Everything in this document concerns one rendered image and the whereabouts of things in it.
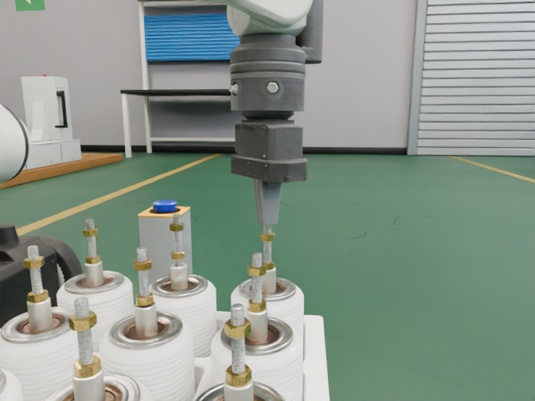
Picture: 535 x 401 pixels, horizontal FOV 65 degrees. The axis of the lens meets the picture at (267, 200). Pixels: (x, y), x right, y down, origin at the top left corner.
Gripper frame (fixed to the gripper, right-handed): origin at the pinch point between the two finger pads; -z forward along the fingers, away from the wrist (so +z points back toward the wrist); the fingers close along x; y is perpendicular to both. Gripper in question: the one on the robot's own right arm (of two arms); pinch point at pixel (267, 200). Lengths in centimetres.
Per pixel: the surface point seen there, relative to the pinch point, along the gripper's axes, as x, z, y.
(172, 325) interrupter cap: -3.1, -11.6, 14.1
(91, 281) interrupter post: 13.7, -11.2, 19.1
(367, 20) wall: 335, 121, -358
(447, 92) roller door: 267, 37, -424
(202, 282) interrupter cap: 6.1, -11.7, 6.4
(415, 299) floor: 22, -37, -61
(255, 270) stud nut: -10.0, -4.5, 7.8
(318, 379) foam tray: -10.5, -19.0, -0.1
